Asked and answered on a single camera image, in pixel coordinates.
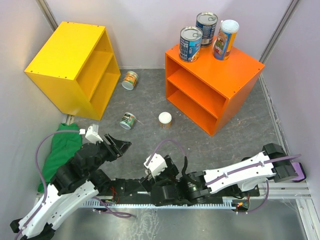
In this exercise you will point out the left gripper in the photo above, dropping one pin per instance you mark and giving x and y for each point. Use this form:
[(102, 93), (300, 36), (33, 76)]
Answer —
[(120, 147)]

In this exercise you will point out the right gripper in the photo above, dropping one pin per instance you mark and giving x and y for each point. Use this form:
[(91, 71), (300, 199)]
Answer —
[(149, 181)]

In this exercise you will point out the orange shelf cabinet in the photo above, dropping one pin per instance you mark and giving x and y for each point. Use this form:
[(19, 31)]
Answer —
[(210, 91)]

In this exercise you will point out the dark blue can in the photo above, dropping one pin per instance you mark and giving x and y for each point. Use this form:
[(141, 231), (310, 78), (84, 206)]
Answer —
[(190, 43)]

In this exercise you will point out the blue can pull tab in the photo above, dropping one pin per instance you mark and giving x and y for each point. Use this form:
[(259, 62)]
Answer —
[(207, 22)]

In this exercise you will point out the tall orange blue can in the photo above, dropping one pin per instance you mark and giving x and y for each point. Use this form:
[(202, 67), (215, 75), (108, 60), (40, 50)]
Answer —
[(225, 39)]

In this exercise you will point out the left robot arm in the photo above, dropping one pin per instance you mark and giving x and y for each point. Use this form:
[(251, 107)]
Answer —
[(74, 182)]

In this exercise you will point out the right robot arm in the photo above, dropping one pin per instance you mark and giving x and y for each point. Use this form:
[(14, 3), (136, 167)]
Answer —
[(272, 163)]

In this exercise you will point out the green label can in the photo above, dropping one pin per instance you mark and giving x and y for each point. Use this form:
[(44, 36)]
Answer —
[(127, 121)]

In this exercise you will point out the white lid yellow can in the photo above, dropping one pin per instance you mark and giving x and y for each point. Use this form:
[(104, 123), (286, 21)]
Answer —
[(165, 120)]

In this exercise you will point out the green cloth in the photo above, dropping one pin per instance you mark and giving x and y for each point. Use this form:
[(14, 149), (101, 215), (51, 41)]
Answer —
[(63, 147)]

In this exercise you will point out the orange label can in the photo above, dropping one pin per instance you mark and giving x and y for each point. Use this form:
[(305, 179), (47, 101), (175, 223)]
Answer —
[(130, 80)]

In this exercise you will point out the yellow shelf cabinet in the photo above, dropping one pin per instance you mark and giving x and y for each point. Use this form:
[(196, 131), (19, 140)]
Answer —
[(77, 69)]

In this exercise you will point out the purple cloth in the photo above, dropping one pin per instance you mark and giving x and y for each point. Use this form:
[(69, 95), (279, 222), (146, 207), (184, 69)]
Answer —
[(301, 175)]

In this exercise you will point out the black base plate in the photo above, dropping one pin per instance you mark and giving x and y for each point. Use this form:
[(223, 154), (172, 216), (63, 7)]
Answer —
[(140, 187)]

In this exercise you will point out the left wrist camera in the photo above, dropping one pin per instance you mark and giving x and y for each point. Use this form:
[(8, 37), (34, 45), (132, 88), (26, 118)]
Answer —
[(91, 134)]

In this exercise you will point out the blue cable duct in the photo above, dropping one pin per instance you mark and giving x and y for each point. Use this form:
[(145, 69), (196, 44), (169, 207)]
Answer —
[(225, 205)]

